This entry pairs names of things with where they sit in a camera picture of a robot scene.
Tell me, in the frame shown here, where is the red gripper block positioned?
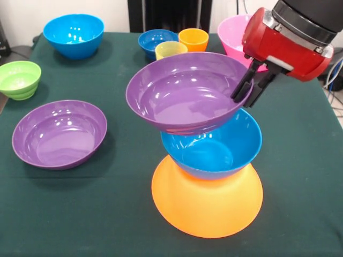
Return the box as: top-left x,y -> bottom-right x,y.
230,7 -> 335,109

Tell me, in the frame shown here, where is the light blue bowl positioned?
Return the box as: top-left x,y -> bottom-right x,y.
160,108 -> 263,180
42,13 -> 105,60

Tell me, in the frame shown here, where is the purple shallow bowl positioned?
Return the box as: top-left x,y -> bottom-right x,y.
11,100 -> 108,171
125,52 -> 254,136

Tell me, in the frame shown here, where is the large orange bowl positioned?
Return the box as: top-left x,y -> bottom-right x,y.
151,154 -> 264,239

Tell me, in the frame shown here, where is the large pink bowl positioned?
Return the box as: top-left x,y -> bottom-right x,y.
217,14 -> 269,73

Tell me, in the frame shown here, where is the orange cup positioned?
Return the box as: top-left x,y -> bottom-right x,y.
178,28 -> 210,53

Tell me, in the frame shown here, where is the yellow cup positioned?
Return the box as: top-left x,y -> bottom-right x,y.
154,41 -> 189,61

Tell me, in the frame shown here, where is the small dark blue bowl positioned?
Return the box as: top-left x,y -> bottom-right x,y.
138,28 -> 180,61

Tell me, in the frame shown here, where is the dark green tablecloth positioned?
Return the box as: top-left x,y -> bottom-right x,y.
0,32 -> 343,257

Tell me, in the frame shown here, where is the small green bowl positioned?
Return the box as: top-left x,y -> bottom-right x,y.
0,61 -> 42,101

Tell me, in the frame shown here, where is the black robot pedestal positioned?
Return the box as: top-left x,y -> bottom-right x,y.
128,0 -> 213,33

